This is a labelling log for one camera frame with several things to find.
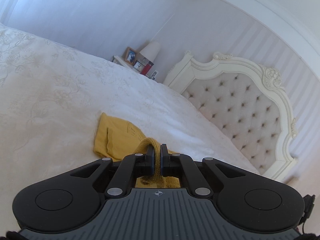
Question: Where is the mustard yellow knit sweater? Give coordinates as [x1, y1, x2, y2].
[93, 113, 180, 189]

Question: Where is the cream tufted headboard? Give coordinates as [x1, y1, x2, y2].
[164, 51, 298, 181]

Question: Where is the red cup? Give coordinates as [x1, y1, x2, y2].
[140, 61, 153, 75]

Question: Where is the small alarm clock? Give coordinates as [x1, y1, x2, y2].
[133, 61, 144, 72]

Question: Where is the white nightstand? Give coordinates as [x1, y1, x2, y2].
[112, 55, 139, 74]

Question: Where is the white floral bedspread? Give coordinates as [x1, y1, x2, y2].
[1, 26, 256, 233]

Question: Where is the beige table lamp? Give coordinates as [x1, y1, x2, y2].
[139, 41, 161, 63]

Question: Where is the white wall socket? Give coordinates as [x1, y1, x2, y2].
[150, 70, 158, 80]

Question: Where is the wooden picture frame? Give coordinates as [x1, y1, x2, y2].
[124, 47, 137, 66]

